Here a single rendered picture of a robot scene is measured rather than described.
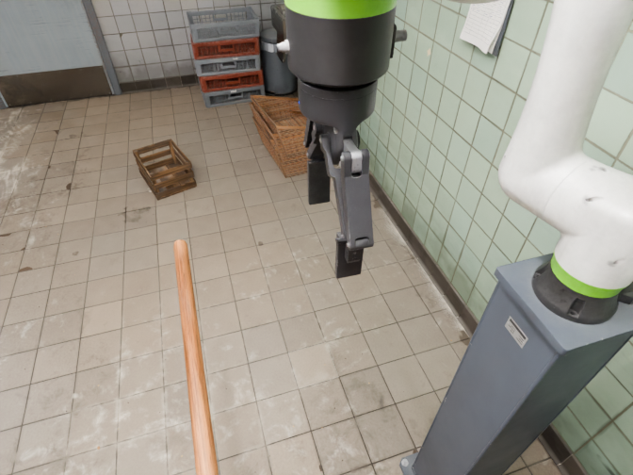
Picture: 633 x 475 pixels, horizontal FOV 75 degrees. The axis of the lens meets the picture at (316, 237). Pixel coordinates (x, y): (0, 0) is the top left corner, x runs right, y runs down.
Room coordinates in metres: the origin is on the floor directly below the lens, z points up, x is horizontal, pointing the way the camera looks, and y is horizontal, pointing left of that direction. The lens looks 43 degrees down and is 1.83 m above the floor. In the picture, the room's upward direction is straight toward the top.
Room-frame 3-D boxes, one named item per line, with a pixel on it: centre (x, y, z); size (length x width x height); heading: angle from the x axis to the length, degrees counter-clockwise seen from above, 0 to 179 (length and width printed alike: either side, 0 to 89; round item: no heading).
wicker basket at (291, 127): (2.91, 0.18, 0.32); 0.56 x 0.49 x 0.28; 25
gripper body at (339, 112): (0.38, -0.02, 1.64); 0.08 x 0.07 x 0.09; 14
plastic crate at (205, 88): (4.05, 0.86, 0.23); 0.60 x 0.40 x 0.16; 107
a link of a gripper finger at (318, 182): (0.45, 0.00, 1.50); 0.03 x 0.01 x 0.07; 104
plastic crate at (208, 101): (4.05, 0.86, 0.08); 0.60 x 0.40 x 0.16; 109
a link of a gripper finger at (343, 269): (0.32, -0.04, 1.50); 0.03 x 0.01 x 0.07; 104
